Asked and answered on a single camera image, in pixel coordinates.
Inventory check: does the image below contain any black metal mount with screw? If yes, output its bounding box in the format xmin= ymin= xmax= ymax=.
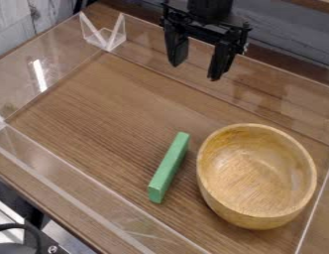
xmin=23 ymin=221 xmax=71 ymax=254

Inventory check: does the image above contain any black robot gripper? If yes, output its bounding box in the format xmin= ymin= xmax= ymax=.
xmin=160 ymin=0 xmax=251 ymax=81

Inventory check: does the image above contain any green rectangular block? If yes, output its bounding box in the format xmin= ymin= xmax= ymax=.
xmin=147 ymin=132 xmax=190 ymax=203

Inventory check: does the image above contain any light brown wooden bowl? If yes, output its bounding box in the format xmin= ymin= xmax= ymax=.
xmin=196 ymin=123 xmax=318 ymax=230

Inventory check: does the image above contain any clear acrylic corner bracket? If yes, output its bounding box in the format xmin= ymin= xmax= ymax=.
xmin=79 ymin=13 xmax=126 ymax=52

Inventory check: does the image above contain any black cable bottom left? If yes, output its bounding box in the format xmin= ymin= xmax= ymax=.
xmin=0 ymin=222 xmax=44 ymax=254

